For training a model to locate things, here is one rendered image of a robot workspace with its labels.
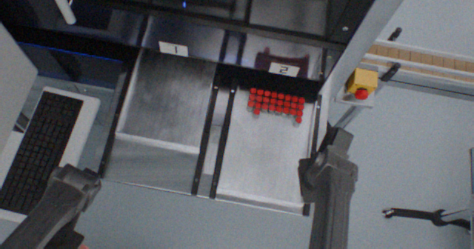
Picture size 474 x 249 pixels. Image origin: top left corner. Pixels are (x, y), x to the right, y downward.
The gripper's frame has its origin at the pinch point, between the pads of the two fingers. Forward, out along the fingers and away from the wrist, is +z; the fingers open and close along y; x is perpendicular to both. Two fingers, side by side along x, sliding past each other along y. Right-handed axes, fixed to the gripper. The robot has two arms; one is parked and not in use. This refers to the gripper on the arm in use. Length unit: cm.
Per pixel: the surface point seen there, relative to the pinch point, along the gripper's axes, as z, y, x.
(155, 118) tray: 24, 28, 41
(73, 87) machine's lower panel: 56, 55, 79
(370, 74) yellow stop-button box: 14.6, 33.6, -25.9
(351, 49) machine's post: -3.1, 34.3, -15.6
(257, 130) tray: 26.1, 22.4, 9.4
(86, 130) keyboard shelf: 30, 28, 65
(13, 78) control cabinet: 16, 43, 83
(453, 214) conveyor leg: 93, -7, -80
